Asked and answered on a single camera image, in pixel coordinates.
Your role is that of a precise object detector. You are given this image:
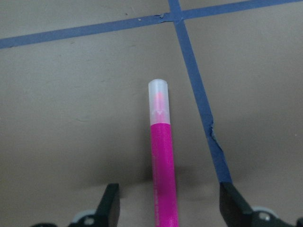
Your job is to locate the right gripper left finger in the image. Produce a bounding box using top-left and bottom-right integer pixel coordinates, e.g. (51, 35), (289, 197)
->
(95, 183), (120, 227)

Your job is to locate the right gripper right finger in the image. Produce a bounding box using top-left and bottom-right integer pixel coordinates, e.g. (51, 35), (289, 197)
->
(219, 182), (262, 227)

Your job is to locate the pink marker pen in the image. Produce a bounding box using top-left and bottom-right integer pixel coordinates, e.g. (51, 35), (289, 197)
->
(148, 79), (179, 227)

